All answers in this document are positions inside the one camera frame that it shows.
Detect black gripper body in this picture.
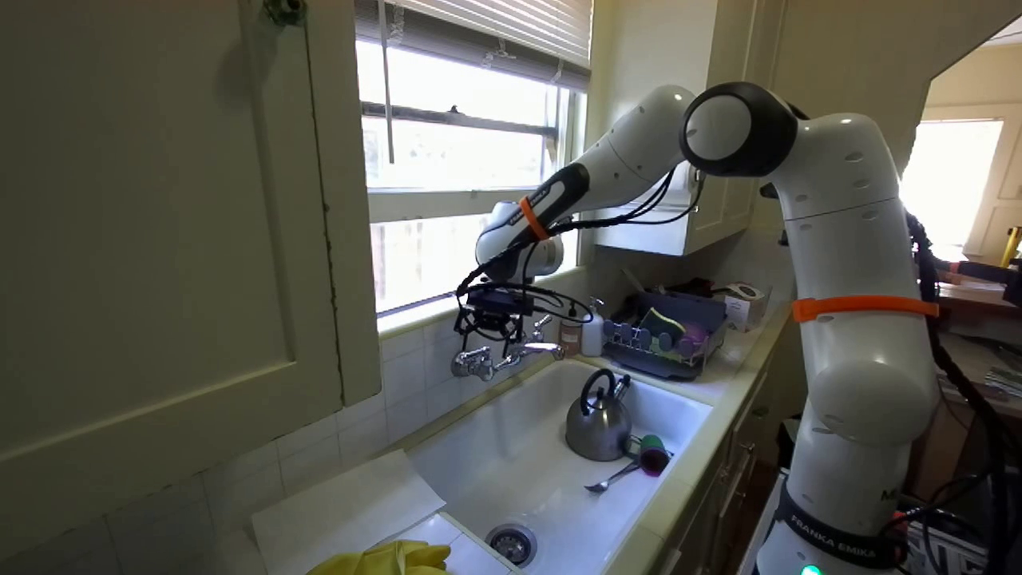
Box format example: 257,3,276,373
464,279,536,332

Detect chrome lever faucet handle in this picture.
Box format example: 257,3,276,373
449,346,504,383

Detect white plastic bottle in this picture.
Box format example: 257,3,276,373
578,313,606,362

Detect white porcelain sink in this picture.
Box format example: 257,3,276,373
408,354,715,575

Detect dark dish rack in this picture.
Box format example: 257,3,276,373
601,284,734,383

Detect white framed window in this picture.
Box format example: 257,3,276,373
356,0,595,335

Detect green purple plastic cup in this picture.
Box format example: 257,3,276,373
625,427,674,478

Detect metal sink drain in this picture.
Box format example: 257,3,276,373
487,521,540,568

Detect white mug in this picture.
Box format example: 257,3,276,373
719,280,771,332

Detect blind tilt wand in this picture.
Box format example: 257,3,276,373
377,0,400,170

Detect cream base cabinet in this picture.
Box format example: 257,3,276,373
650,317,798,575

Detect cream window blinds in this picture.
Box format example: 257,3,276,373
356,0,597,96

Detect cream cabinet door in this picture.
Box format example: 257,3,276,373
0,0,383,563

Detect green hook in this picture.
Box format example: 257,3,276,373
260,0,312,27

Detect cluttered wooden desk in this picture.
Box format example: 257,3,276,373
933,257,1022,362

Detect black cable bundle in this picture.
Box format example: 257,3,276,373
453,166,709,335

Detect orange velcro strap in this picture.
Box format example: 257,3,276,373
789,293,944,325
513,192,554,241

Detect steel kettle black handle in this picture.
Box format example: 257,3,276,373
563,365,636,463

